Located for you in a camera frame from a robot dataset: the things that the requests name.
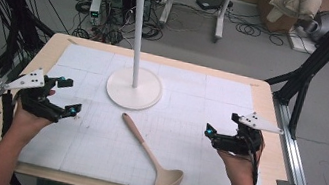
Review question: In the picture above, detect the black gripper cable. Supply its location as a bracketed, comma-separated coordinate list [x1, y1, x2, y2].
[242, 133, 267, 185]

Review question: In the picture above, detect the white rack stand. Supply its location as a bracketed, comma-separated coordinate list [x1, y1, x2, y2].
[93, 0, 179, 116]

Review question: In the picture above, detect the white grid mat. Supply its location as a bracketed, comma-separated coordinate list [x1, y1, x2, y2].
[14, 37, 288, 185]

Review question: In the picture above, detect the beige wooden ladle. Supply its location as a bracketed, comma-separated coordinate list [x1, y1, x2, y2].
[110, 112, 194, 185]

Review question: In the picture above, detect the grey round appliance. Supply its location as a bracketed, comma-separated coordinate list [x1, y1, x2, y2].
[303, 7, 329, 45]

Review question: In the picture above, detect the beige cloth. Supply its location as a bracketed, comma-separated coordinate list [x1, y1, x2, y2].
[265, 0, 325, 31]

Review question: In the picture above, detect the white metal stand frame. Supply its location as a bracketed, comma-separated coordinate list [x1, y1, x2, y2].
[156, 0, 237, 46]

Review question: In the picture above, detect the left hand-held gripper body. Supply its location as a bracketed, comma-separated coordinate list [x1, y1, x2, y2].
[0, 62, 72, 125]

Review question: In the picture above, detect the black strap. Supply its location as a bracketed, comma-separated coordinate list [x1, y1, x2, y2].
[0, 90, 18, 140]

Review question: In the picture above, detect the brown cardboard box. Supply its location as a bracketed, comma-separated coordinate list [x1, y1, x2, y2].
[252, 0, 304, 38]

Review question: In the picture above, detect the flat black box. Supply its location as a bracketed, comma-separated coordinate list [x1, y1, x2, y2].
[194, 0, 236, 16]

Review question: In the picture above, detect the black floor cable coil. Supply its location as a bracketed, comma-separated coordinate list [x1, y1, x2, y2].
[222, 8, 290, 48]

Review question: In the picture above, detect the white flat board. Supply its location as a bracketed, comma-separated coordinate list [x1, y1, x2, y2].
[285, 27, 329, 61]

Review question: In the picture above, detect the person's left hand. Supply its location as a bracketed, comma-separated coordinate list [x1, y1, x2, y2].
[7, 82, 59, 147]

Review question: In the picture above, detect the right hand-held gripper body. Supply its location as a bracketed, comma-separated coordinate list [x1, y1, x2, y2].
[210, 105, 287, 162]

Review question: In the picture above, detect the small grey power unit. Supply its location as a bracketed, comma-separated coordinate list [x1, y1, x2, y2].
[86, 0, 104, 26]

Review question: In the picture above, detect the person's right hand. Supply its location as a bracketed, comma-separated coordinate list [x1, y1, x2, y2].
[211, 128, 269, 185]

